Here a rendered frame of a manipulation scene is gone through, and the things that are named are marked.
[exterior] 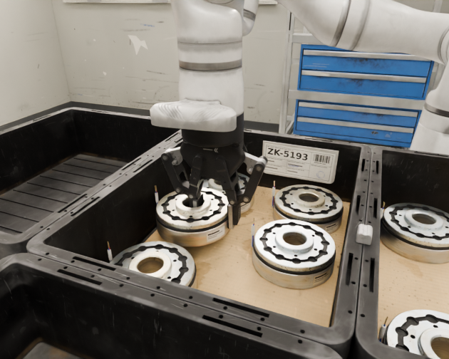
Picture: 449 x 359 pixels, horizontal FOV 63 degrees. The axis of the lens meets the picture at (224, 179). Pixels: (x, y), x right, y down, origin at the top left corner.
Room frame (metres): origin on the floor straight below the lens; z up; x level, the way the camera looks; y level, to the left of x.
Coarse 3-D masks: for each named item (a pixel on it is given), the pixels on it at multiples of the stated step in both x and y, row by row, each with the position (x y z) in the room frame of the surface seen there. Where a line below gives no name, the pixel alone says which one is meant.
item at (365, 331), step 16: (448, 160) 0.48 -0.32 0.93; (368, 192) 0.38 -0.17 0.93; (368, 208) 0.34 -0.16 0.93; (368, 224) 0.31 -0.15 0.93; (368, 256) 0.26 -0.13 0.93; (368, 272) 0.24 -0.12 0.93; (368, 288) 0.23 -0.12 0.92; (368, 304) 0.20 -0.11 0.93; (368, 320) 0.19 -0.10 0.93; (368, 336) 0.17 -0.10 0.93; (352, 352) 0.17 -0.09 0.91; (368, 352) 0.16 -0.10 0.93; (384, 352) 0.16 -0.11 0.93; (400, 352) 0.16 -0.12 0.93
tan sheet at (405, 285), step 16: (384, 256) 0.38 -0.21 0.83; (400, 256) 0.38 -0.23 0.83; (384, 272) 0.35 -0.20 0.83; (400, 272) 0.35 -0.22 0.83; (416, 272) 0.35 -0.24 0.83; (432, 272) 0.35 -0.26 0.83; (448, 272) 0.35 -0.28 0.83; (384, 288) 0.32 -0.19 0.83; (400, 288) 0.32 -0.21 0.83; (416, 288) 0.32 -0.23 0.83; (432, 288) 0.32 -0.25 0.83; (448, 288) 0.32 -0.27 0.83; (384, 304) 0.30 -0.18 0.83; (400, 304) 0.30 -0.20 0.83; (416, 304) 0.30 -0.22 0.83; (432, 304) 0.30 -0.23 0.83; (448, 304) 0.30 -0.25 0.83; (384, 320) 0.28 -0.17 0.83
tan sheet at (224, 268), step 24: (264, 192) 0.56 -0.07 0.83; (264, 216) 0.48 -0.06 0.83; (240, 240) 0.42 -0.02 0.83; (336, 240) 0.42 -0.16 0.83; (216, 264) 0.37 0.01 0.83; (240, 264) 0.37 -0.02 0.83; (336, 264) 0.37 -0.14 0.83; (216, 288) 0.32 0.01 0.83; (240, 288) 0.32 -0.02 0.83; (264, 288) 0.32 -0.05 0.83; (288, 288) 0.32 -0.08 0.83; (312, 288) 0.32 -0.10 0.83; (288, 312) 0.29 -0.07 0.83; (312, 312) 0.29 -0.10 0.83
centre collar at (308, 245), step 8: (280, 232) 0.39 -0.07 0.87; (288, 232) 0.39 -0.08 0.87; (296, 232) 0.39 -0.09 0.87; (304, 232) 0.39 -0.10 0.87; (280, 240) 0.37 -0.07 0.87; (312, 240) 0.37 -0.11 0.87; (280, 248) 0.36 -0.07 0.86; (288, 248) 0.35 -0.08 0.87; (296, 248) 0.35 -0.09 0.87; (304, 248) 0.35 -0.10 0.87
